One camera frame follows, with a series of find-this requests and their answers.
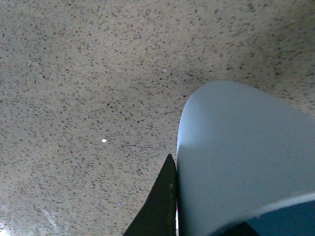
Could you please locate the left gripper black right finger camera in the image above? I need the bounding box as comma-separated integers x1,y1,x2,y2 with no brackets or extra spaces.
219,222,258,236

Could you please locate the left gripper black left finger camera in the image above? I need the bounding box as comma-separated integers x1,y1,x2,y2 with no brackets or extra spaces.
124,154,178,236

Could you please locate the blue plastic cup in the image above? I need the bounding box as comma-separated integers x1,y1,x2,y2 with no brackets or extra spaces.
177,81,315,236

